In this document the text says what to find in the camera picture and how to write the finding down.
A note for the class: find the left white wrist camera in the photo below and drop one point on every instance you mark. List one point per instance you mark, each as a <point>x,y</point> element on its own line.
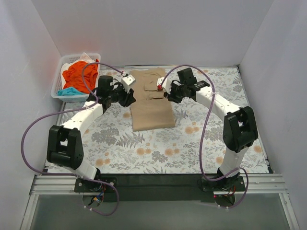
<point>127,81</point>

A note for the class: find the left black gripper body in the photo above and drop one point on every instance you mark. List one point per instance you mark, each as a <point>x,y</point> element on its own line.
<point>123,95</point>

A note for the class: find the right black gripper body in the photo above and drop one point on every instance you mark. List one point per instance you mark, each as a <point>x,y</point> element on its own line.
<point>172,92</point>

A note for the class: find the orange t shirt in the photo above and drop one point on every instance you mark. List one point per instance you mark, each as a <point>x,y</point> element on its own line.
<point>72,76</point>

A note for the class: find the white t shirt in basket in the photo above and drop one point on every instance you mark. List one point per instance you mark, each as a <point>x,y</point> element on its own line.
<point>85,58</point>

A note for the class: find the white plastic laundry basket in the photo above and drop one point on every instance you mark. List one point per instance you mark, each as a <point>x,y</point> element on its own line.
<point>58,83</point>

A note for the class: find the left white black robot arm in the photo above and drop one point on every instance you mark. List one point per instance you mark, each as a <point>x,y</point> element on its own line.
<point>65,147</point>

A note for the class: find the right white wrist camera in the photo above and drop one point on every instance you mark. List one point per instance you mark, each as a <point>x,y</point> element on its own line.
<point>164,85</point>

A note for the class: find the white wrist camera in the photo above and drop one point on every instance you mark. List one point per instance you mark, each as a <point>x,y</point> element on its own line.
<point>164,85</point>
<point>127,81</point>

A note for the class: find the beige t shirt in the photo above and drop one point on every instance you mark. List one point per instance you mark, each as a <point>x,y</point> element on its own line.
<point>151,109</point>

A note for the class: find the teal t shirt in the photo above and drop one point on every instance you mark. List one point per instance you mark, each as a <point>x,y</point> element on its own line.
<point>70,91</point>

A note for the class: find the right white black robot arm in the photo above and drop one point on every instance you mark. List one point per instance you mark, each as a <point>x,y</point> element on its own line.
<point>239,131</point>

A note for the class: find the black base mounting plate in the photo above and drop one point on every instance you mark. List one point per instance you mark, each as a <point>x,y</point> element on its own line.
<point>168,187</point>

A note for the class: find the floral patterned table mat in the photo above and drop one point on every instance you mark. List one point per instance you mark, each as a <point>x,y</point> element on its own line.
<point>112,146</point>

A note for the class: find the aluminium frame rail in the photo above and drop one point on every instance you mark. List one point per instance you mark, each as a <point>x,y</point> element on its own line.
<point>67,185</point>

